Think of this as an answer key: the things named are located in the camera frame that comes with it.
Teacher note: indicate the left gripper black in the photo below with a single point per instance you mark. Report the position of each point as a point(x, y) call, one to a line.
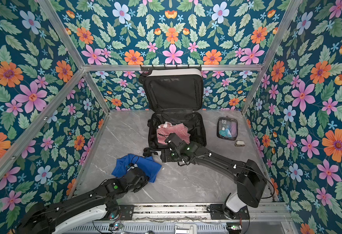
point(145, 179)

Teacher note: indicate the blue shirt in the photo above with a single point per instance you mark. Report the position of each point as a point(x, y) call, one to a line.
point(147, 165)

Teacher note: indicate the red white striped shirt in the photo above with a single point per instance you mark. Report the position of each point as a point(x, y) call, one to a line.
point(167, 128)

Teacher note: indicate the clear toiletry pouch black trim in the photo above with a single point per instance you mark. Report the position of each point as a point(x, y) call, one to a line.
point(227, 128)

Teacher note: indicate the white black suitcase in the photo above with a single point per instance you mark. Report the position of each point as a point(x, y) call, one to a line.
point(174, 96)

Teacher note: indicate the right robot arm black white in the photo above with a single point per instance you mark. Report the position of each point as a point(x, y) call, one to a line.
point(247, 176)

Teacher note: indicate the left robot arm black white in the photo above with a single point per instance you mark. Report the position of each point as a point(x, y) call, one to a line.
point(96, 204)

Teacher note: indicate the small grey white box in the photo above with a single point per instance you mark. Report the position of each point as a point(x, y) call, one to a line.
point(239, 143)

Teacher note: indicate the black coat hook rack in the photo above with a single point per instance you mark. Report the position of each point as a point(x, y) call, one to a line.
point(169, 67)

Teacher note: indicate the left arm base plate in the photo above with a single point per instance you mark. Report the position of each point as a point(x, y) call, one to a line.
point(123, 212)

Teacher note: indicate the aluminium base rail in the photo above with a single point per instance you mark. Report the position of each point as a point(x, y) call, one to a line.
point(175, 212)

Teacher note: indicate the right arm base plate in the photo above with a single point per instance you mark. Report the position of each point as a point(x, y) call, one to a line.
point(222, 212)

